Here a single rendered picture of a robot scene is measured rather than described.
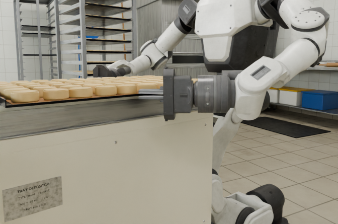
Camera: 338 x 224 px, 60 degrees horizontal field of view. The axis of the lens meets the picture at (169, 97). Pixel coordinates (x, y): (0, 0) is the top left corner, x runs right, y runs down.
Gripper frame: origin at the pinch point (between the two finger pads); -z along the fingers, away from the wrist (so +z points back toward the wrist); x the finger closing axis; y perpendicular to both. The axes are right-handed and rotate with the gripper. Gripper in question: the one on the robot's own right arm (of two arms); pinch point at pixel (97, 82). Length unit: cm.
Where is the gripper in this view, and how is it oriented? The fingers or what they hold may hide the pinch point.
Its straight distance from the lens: 108.5
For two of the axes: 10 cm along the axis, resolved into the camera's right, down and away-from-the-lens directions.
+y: 9.9, 0.0, -1.1
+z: 1.1, -1.4, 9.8
